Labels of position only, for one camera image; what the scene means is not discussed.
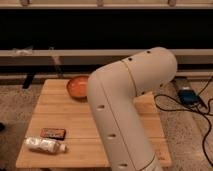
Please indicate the orange bowl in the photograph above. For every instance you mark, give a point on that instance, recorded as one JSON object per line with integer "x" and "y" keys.
{"x": 77, "y": 87}

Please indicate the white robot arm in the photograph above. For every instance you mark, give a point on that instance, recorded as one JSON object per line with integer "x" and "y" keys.
{"x": 111, "y": 91}

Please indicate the clear plastic water bottle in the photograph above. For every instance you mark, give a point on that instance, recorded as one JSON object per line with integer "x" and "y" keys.
{"x": 45, "y": 145}

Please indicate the dark snack bar packet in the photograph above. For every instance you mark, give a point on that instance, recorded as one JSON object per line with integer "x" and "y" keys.
{"x": 53, "y": 133}

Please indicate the blue power adapter box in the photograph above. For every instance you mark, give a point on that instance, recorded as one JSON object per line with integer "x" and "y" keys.
{"x": 187, "y": 96}

